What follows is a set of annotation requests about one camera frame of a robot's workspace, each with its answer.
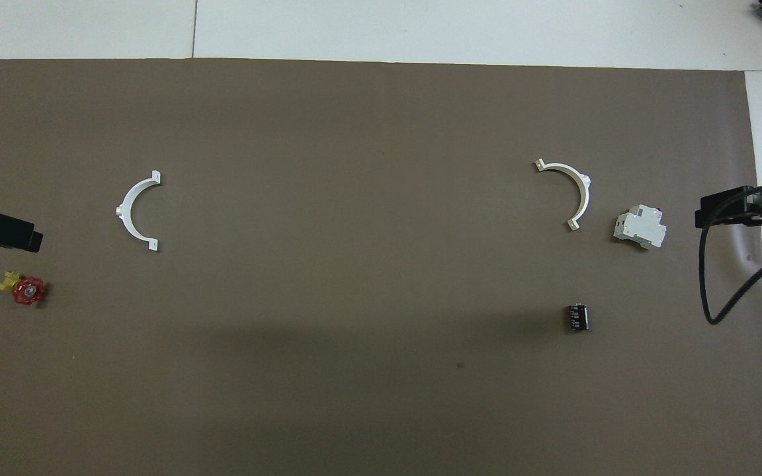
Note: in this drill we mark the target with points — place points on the white circuit breaker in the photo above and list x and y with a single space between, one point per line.
639 228

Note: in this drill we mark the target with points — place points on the black cylindrical capacitor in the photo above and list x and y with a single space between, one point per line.
578 317

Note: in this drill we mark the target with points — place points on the brown table mat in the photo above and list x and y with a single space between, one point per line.
354 165

